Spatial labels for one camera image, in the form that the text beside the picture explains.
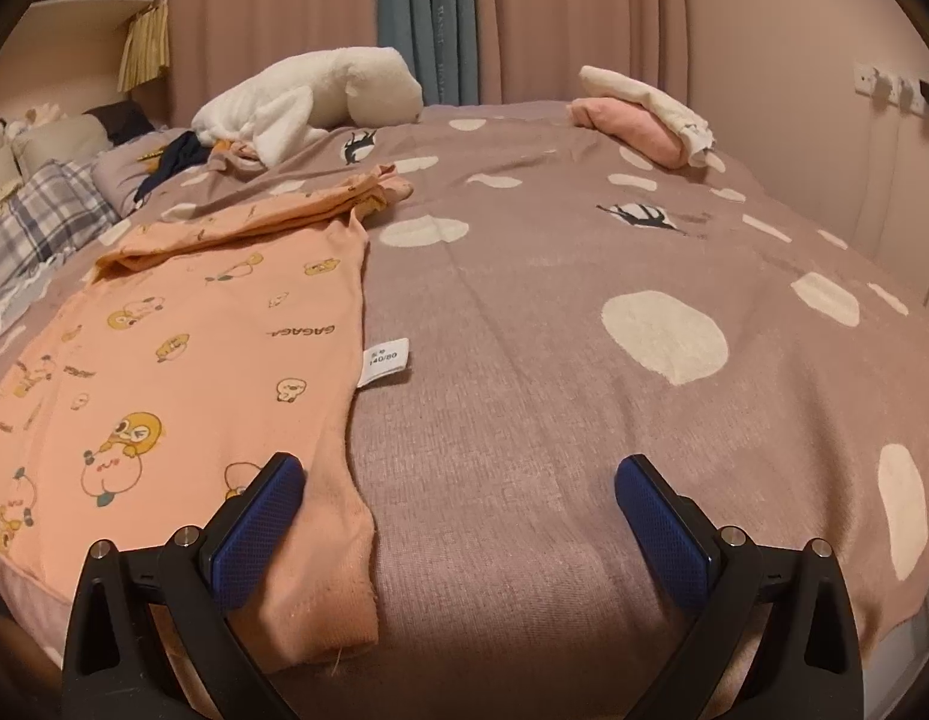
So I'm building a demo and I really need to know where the mauve pillow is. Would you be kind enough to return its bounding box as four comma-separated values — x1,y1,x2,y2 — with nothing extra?
92,128,185,218

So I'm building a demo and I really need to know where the teal curtain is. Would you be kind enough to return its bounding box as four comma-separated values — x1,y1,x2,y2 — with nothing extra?
377,0,479,106

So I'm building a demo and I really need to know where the white wall socket strip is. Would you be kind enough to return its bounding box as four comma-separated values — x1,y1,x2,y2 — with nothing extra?
853,64,929,122

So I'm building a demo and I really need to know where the beige pillow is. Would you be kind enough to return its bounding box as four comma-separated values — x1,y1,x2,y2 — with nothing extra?
12,114,112,179

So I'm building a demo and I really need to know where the yellow tassel fringe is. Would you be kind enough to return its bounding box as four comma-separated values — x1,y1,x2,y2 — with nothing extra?
118,0,170,93

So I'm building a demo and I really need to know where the white plush blanket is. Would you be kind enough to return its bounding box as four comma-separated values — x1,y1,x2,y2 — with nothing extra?
191,47,424,167

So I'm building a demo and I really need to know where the dark navy garment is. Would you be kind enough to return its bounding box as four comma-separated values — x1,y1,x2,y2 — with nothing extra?
134,130,211,205

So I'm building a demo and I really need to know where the folded pink garment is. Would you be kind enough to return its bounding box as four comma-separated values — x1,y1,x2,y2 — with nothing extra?
567,98,686,169

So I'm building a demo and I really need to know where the pink curtain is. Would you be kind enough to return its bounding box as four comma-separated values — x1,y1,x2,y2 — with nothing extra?
168,0,691,124

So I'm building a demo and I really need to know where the mauve polka dot bedspread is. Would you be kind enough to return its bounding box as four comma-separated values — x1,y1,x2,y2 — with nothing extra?
0,106,929,718

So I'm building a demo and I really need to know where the peach cartoon print garment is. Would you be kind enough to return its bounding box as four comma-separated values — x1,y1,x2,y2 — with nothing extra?
0,166,411,671

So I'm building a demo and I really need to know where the folded cream garment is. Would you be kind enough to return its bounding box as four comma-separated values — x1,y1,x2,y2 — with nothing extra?
579,65,715,167

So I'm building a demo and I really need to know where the plaid blue grey pillow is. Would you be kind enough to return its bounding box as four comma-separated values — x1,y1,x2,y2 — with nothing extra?
0,161,119,291

